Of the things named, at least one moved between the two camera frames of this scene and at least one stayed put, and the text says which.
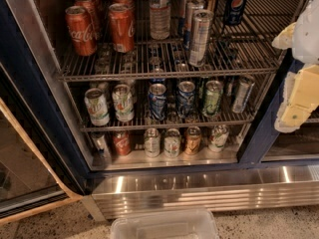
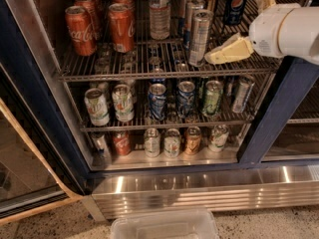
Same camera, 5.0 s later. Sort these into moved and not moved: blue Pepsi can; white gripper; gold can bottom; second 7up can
Moved: white gripper
Not moved: second 7up can; gold can bottom; blue Pepsi can
